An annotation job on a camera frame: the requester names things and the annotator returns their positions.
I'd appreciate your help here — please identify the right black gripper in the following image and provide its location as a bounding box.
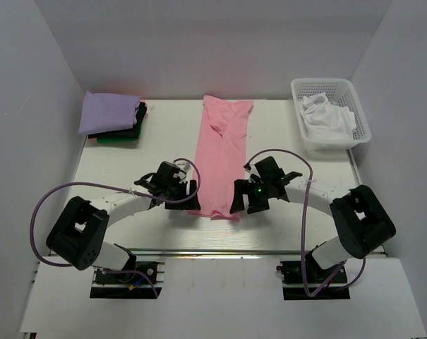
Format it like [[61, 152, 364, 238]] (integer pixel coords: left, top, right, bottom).
[[231, 179, 273, 213]]

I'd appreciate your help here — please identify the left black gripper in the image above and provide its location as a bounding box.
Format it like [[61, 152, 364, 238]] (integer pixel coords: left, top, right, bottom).
[[165, 179, 201, 210]]

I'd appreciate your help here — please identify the pink t-shirt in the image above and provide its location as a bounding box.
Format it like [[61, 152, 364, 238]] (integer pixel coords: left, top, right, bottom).
[[191, 95, 253, 221]]

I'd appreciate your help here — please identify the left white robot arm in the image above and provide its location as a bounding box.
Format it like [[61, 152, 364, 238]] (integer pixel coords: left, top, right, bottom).
[[46, 158, 200, 282]]

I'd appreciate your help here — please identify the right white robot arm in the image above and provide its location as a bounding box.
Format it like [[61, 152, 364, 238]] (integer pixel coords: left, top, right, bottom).
[[229, 156, 396, 283]]

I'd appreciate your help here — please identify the folded black t-shirt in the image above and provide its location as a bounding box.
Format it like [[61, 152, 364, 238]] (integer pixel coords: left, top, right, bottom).
[[88, 102, 148, 138]]

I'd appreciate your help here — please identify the crumpled white t-shirt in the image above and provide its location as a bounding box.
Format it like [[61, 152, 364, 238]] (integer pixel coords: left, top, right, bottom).
[[300, 93, 356, 141]]

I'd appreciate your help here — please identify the folded green t-shirt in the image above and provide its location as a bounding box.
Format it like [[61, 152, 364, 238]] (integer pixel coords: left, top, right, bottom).
[[93, 125, 142, 143]]

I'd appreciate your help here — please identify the folded lilac t-shirt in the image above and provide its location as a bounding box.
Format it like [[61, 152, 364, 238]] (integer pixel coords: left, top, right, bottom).
[[78, 92, 140, 135]]

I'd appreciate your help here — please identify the white plastic basket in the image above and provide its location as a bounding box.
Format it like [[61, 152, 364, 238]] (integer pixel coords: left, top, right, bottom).
[[291, 78, 371, 150]]

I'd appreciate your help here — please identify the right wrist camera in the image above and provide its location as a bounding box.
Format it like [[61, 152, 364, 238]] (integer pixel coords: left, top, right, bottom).
[[243, 163, 261, 183]]

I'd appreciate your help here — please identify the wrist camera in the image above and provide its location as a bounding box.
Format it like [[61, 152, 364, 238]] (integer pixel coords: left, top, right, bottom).
[[176, 162, 191, 182], [243, 163, 261, 183]]

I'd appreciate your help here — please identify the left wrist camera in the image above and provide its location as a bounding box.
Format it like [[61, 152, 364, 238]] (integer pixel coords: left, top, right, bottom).
[[176, 162, 191, 182]]

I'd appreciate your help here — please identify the aluminium table edge rail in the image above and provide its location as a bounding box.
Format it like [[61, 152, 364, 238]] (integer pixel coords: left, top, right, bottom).
[[50, 246, 389, 261]]

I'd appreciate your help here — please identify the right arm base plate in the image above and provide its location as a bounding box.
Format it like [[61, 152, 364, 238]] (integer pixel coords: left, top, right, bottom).
[[273, 259, 351, 302]]

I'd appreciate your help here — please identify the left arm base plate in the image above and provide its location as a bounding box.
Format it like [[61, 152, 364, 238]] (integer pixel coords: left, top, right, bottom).
[[90, 259, 164, 300]]

